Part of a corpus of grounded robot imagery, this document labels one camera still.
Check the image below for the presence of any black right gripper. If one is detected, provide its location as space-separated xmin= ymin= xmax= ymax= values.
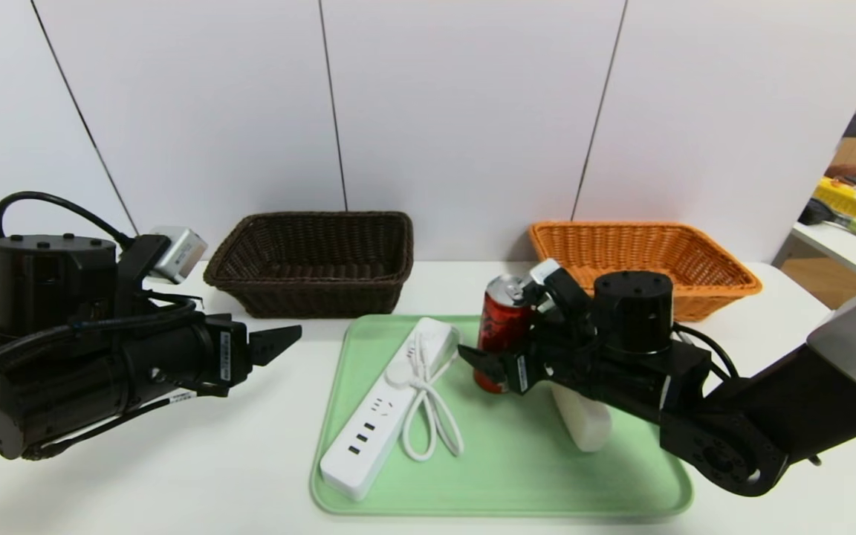
xmin=457 ymin=328 xmax=595 ymax=395

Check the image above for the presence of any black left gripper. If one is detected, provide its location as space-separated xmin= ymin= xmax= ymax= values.
xmin=122 ymin=314 xmax=302 ymax=413

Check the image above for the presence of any red drink can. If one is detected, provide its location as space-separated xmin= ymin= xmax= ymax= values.
xmin=474 ymin=274 xmax=538 ymax=394

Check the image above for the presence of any white power strip cord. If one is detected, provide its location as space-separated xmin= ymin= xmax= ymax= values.
xmin=386 ymin=327 xmax=466 ymax=463

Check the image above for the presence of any white soap bar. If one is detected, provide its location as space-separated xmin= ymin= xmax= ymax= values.
xmin=551 ymin=383 xmax=613 ymax=453

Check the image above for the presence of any white power strip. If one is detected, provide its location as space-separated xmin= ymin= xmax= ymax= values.
xmin=320 ymin=317 xmax=456 ymax=501

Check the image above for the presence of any dark brown wicker basket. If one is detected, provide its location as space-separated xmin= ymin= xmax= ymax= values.
xmin=204 ymin=211 xmax=415 ymax=319

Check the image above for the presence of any orange wicker basket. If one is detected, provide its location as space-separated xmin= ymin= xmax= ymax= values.
xmin=530 ymin=221 xmax=763 ymax=322

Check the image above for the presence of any light green plastic tray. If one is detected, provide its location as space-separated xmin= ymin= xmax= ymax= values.
xmin=310 ymin=314 xmax=695 ymax=518

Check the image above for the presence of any white side table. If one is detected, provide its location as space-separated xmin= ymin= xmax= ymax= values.
xmin=774 ymin=219 xmax=856 ymax=287

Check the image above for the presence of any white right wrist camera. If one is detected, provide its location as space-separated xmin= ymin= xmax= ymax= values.
xmin=528 ymin=259 xmax=570 ymax=298

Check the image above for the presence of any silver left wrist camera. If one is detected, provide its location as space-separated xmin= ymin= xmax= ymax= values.
xmin=147 ymin=227 xmax=208 ymax=285

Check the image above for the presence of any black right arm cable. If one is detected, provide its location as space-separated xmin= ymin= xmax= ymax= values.
xmin=672 ymin=322 xmax=741 ymax=380

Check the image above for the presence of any black camera usb cable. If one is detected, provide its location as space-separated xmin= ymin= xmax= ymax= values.
xmin=0 ymin=191 xmax=135 ymax=250

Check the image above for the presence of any green handled black brush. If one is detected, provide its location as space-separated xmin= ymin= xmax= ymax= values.
xmin=798 ymin=198 xmax=856 ymax=255

